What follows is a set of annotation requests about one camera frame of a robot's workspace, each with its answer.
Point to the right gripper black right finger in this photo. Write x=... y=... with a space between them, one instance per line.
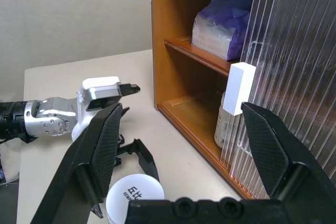
x=267 y=150

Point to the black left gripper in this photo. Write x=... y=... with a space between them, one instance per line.
x=126 y=148

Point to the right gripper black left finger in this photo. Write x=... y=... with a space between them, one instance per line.
x=99 y=150

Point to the white plastic jar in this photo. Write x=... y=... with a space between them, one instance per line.
x=223 y=129
x=131 y=184

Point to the ribbed clear sliding door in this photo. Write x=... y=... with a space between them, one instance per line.
x=325 y=51
x=262 y=37

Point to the purple tissue pack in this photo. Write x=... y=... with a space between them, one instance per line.
x=210 y=32

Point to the wooden cabinet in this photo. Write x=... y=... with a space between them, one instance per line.
x=173 y=24

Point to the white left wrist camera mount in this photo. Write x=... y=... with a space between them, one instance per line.
x=99 y=81

